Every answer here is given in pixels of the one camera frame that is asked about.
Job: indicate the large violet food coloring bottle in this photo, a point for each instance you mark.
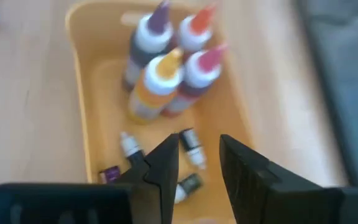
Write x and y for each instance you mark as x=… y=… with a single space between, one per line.
x=151 y=40

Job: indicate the small purple dropper bottle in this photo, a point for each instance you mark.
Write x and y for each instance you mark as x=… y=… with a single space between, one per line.
x=110 y=174

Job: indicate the yellow plastic bin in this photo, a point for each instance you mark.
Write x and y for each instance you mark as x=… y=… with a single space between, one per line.
x=104 y=102

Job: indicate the small green dropper bottle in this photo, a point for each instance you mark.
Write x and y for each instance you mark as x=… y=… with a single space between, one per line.
x=190 y=185

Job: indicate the large yellow food coloring bottle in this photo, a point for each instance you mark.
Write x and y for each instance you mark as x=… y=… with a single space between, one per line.
x=157 y=87

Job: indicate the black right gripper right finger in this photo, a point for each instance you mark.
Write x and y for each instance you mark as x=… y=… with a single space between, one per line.
x=259 y=193

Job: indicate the small pink-label dropper bottle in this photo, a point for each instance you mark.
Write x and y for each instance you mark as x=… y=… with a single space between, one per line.
x=193 y=149

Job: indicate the small dark dropper bottle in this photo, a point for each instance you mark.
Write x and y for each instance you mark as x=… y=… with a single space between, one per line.
x=130 y=146

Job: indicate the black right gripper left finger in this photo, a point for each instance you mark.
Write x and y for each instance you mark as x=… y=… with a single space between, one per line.
x=157 y=186

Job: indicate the large orange food coloring bottle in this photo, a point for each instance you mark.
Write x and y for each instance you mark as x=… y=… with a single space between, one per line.
x=196 y=31

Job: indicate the large pink food coloring bottle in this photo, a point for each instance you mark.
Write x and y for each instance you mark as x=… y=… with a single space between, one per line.
x=197 y=77

